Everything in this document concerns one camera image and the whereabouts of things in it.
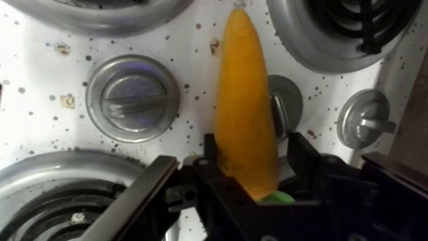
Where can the grey stove knob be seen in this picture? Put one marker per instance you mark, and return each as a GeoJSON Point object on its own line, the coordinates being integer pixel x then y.
{"type": "Point", "coordinates": [362, 120]}
{"type": "Point", "coordinates": [133, 98]}
{"type": "Point", "coordinates": [291, 102]}

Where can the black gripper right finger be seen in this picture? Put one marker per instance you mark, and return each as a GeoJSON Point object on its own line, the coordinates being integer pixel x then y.
{"type": "Point", "coordinates": [339, 201]}

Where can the black silver stove burner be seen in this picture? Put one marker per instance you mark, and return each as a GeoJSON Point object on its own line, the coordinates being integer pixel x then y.
{"type": "Point", "coordinates": [45, 178]}
{"type": "Point", "coordinates": [89, 20]}
{"type": "Point", "coordinates": [312, 48]}

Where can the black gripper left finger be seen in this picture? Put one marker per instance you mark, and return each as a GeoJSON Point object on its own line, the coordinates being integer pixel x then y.
{"type": "Point", "coordinates": [222, 195]}

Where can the orange carrot plush toy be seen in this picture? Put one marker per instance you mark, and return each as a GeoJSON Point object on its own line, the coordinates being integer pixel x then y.
{"type": "Point", "coordinates": [245, 111]}

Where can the wooden toy kitchen unit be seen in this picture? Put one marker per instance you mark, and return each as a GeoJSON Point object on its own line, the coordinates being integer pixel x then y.
{"type": "Point", "coordinates": [41, 111]}

